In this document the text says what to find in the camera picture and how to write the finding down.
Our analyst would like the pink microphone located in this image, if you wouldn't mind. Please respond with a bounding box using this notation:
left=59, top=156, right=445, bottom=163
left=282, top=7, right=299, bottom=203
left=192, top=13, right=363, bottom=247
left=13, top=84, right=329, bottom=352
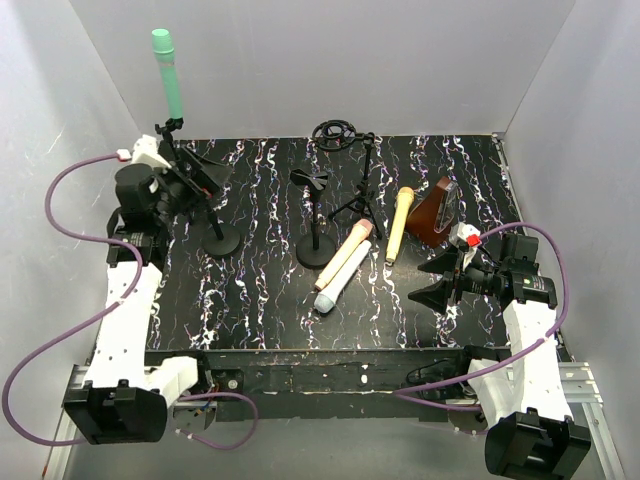
left=314, top=219, right=373, bottom=291

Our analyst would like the black round base stand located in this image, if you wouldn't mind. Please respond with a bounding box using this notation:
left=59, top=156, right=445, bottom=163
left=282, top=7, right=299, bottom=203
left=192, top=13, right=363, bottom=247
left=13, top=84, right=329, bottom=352
left=290, top=169, right=336, bottom=269
left=202, top=205, right=242, bottom=259

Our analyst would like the green microphone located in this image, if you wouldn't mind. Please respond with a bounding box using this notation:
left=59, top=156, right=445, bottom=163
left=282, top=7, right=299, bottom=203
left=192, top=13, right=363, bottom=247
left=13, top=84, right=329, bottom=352
left=151, top=28, right=183, bottom=120

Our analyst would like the black tripod clip stand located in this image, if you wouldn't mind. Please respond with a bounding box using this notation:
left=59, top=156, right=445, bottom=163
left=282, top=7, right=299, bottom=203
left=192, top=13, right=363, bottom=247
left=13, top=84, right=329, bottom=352
left=155, top=118, right=188, bottom=173

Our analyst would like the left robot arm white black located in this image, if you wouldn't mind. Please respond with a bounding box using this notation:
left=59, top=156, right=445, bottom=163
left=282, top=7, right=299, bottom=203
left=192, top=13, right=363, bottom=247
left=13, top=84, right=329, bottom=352
left=63, top=147, right=221, bottom=445

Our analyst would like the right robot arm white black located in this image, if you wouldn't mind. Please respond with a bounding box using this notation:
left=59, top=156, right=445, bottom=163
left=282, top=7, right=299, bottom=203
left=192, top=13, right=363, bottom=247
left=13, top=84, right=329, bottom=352
left=409, top=223, right=591, bottom=479

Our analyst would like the brown wooden metronome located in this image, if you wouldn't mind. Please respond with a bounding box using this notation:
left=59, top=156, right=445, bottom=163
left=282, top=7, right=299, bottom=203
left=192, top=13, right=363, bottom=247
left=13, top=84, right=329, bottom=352
left=405, top=177, right=458, bottom=248

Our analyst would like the yellow microphone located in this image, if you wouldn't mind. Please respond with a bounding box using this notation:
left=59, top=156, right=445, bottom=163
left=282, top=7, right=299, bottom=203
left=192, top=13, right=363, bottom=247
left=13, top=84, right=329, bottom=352
left=385, top=187, right=415, bottom=264

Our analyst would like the white microphone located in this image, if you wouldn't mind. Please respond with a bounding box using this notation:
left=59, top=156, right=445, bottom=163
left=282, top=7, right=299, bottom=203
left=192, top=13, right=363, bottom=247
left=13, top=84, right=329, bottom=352
left=314, top=240, right=372, bottom=314

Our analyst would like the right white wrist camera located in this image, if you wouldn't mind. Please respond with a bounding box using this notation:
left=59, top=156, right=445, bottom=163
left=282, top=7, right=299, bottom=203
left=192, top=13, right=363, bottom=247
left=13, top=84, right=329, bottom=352
left=448, top=222, right=482, bottom=270

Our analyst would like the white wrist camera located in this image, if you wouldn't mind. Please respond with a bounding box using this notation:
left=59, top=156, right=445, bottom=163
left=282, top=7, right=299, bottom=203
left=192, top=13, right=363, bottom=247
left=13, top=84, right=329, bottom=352
left=131, top=135, right=171, bottom=170
left=448, top=222, right=482, bottom=270

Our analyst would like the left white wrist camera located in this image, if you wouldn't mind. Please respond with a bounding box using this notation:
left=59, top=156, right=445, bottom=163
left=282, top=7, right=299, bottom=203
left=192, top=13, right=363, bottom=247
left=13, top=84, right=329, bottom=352
left=131, top=135, right=171, bottom=170

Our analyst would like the black shock mount tripod stand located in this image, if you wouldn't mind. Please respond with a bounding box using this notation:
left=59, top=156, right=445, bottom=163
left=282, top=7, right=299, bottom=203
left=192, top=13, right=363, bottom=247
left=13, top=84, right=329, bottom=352
left=312, top=119, right=385, bottom=240

